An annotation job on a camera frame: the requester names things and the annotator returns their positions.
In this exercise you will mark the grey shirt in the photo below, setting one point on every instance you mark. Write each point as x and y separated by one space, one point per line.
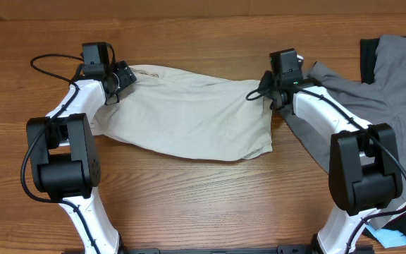
366 101

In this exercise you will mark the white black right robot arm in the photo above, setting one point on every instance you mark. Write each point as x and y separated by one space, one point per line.
363 175

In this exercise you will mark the beige cotton shorts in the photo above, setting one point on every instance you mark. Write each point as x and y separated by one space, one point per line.
190 115

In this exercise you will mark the light blue paper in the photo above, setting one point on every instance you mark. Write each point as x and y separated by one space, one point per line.
388 238

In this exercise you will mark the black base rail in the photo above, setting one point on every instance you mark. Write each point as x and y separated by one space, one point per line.
220 250

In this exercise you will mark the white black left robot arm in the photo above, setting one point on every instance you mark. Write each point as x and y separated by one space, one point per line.
62 165

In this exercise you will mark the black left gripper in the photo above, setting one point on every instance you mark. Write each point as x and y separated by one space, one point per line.
116 90

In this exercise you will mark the black garment under shirt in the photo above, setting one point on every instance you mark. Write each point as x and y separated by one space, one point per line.
383 62

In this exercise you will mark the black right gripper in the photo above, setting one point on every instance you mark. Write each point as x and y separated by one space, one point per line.
267 80

